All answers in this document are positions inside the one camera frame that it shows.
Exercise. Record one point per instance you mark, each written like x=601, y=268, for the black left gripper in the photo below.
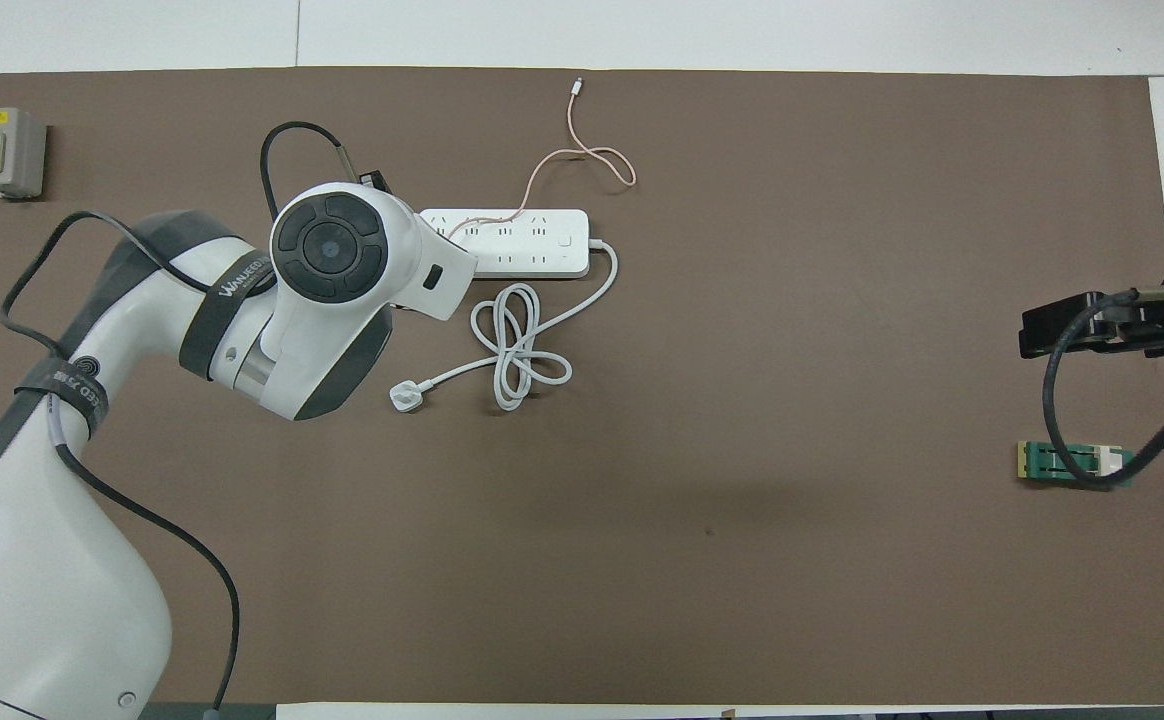
x=375, y=182

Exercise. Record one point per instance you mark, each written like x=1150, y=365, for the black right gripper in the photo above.
x=1147, y=330

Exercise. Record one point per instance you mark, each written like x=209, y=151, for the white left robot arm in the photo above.
x=42, y=600

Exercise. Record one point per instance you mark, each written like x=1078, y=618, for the white power strip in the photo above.
x=542, y=245

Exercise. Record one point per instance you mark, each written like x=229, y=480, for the brown table mat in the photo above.
x=642, y=550

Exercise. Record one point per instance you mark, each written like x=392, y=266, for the grey on-off switch box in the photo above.
x=2, y=150

